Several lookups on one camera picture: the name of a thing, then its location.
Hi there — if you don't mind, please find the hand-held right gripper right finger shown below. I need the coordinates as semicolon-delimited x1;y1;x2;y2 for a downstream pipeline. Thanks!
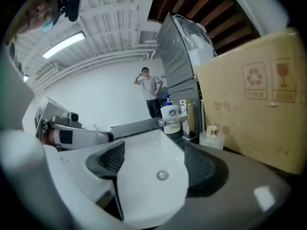
143;142;294;230

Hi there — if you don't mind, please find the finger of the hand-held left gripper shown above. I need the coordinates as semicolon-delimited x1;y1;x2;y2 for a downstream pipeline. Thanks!
52;123;114;151

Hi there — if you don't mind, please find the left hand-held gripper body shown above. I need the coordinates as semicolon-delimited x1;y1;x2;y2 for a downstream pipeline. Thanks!
34;95;83;139

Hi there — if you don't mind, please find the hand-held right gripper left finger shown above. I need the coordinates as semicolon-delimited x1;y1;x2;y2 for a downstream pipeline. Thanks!
0;130;135;230

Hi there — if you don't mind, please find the person's left forearm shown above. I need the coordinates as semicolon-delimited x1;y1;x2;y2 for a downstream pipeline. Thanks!
41;129;55;146

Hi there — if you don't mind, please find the dark sink counter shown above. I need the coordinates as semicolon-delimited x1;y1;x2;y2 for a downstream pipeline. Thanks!
109;117;201;153

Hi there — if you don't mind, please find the glass bottle with gold cap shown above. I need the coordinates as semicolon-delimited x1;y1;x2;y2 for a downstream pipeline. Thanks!
199;125;225;151

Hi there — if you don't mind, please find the white sink basin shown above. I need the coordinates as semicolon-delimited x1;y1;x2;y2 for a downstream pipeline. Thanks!
112;128;190;228

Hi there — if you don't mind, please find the chrome sink drain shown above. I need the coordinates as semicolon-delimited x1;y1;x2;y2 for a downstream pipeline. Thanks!
156;170;170;181

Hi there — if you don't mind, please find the white pump soap bottle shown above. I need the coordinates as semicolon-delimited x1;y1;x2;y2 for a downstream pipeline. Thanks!
160;94;181;135

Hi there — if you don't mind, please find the white air conditioner unit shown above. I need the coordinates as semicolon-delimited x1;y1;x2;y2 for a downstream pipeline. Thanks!
35;60;59;81

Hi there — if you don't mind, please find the long ceiling light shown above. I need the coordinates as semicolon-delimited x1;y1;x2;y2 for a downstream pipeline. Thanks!
42;31;86;59

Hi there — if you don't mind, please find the large cardboard box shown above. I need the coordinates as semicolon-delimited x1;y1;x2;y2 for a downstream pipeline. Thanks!
193;27;307;176

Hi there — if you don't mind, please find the blue face mask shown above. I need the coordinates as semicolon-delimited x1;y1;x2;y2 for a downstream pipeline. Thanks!
40;20;54;33

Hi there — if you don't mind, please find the chrome faucet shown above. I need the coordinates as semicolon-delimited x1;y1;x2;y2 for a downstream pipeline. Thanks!
157;114;200;141

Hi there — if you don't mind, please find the person's head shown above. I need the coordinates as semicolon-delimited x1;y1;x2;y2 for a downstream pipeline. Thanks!
4;0;63;45

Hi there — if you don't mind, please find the grey metal appliance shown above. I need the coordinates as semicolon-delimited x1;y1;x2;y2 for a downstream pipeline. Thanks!
156;11;218;138

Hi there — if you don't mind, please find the white plastic wrap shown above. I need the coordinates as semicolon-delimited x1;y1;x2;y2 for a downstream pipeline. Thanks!
173;13;218;67

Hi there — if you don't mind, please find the black head-mounted camera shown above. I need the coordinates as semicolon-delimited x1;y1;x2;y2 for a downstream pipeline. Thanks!
52;0;85;25

